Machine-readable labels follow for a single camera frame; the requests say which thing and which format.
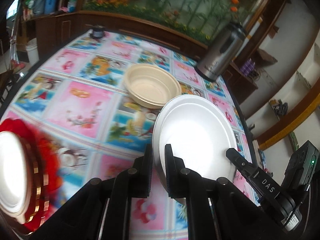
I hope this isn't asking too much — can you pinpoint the white foam plate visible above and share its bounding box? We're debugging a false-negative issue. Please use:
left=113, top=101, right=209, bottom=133
left=152, top=94, right=237, bottom=187

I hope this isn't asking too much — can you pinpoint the white foam bowl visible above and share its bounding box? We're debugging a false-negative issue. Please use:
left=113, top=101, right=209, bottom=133
left=1, top=131, right=32, bottom=224

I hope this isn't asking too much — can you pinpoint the beige ribbed bowl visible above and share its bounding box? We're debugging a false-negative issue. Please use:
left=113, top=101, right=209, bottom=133
left=124, top=63, right=182, bottom=109

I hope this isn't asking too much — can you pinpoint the red glass plate with sticker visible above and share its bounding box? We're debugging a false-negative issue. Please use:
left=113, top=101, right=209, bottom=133
left=1, top=118, right=62, bottom=235

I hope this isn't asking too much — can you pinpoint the colourful patterned tablecloth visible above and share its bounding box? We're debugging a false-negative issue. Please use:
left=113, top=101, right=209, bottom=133
left=0, top=28, right=261, bottom=240

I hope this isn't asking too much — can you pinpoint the stainless steel thermos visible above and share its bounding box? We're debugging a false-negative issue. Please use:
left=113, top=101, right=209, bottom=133
left=195, top=22, right=246, bottom=82

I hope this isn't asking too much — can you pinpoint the white plastic bucket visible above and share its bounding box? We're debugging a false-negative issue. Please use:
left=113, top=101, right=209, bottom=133
left=25, top=38, right=39, bottom=66

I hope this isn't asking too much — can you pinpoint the small black jar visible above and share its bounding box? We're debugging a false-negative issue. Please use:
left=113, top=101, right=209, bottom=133
left=87, top=24, right=105, bottom=40

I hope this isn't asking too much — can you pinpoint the dark wooden cabinet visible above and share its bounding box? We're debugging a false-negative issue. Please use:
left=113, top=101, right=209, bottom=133
left=14, top=0, right=208, bottom=60

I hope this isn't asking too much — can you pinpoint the blue plastic jug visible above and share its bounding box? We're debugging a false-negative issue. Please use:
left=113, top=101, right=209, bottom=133
left=44, top=0, right=57, bottom=14

